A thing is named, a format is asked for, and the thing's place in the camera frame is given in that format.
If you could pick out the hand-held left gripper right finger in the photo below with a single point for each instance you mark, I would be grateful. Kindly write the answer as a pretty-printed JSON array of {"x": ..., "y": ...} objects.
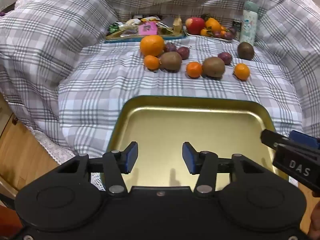
[{"x": 188, "y": 157}]

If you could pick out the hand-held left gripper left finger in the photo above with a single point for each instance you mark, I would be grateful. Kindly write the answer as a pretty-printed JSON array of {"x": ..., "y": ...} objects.
[{"x": 131, "y": 157}]

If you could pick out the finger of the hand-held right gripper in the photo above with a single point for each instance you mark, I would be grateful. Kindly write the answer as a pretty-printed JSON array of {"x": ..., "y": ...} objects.
[
  {"x": 303, "y": 138},
  {"x": 271, "y": 138}
]

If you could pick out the gold tin tray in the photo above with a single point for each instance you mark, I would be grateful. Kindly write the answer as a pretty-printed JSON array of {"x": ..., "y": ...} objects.
[{"x": 187, "y": 125}]

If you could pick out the small mandarin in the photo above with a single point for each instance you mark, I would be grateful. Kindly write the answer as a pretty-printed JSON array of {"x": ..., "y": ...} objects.
[
  {"x": 152, "y": 62},
  {"x": 194, "y": 70},
  {"x": 242, "y": 71}
]

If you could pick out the dark brown kiwi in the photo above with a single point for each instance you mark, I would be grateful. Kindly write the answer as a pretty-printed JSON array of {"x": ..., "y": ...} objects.
[{"x": 245, "y": 51}]

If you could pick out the purple plum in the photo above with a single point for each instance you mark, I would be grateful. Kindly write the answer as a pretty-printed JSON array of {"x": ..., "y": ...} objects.
[
  {"x": 228, "y": 35},
  {"x": 232, "y": 30},
  {"x": 170, "y": 47},
  {"x": 217, "y": 34},
  {"x": 183, "y": 52},
  {"x": 225, "y": 58}
]

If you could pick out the person's right hand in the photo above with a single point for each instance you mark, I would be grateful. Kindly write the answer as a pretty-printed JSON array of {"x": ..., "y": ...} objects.
[{"x": 315, "y": 220}]

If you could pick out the grey plaid blanket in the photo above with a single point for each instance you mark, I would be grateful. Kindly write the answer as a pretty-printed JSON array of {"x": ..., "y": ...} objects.
[{"x": 87, "y": 92}]

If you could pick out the white lace bed sheet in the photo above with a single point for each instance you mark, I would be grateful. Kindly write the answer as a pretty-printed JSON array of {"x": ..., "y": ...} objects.
[{"x": 50, "y": 145}]

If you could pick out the pale green plate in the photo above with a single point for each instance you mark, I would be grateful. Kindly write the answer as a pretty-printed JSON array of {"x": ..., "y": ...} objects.
[{"x": 220, "y": 39}]

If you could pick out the large round orange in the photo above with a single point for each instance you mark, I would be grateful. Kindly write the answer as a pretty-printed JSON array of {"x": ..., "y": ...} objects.
[{"x": 151, "y": 45}]

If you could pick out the dark drink can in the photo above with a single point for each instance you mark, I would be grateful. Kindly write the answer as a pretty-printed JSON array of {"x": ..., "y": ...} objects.
[{"x": 237, "y": 26}]

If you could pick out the green cat print bottle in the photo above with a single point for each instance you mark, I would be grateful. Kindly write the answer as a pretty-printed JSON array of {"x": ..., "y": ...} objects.
[{"x": 248, "y": 22}]

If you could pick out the blue-rimmed snack tin tray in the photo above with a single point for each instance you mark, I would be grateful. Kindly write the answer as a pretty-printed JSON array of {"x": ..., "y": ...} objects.
[{"x": 140, "y": 39}]

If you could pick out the mandarin with leaves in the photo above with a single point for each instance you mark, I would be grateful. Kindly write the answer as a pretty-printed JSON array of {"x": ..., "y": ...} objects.
[
  {"x": 223, "y": 28},
  {"x": 205, "y": 32}
]

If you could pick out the pear-shaped orange with leaves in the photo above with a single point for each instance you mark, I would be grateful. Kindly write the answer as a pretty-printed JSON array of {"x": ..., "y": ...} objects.
[{"x": 213, "y": 24}]

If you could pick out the pink snack packet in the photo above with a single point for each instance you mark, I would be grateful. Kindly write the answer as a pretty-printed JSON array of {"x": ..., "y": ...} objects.
[{"x": 148, "y": 28}]

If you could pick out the green foil candy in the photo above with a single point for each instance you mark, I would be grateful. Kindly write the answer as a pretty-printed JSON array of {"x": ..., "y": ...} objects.
[{"x": 113, "y": 27}]

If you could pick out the red apple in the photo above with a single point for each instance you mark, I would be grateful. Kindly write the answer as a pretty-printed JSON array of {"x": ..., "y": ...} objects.
[{"x": 195, "y": 25}]

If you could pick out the tan paper pouch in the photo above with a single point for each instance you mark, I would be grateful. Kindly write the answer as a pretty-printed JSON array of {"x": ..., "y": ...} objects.
[{"x": 177, "y": 23}]

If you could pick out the cream snack packet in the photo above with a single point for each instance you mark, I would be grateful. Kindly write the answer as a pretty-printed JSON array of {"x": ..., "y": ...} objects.
[{"x": 132, "y": 21}]

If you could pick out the silver foil pouch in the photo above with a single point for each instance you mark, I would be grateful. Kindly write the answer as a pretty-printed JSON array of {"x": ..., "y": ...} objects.
[{"x": 168, "y": 21}]

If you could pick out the yellow snack packet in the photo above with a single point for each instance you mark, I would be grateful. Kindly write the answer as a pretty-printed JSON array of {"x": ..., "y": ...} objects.
[{"x": 150, "y": 18}]

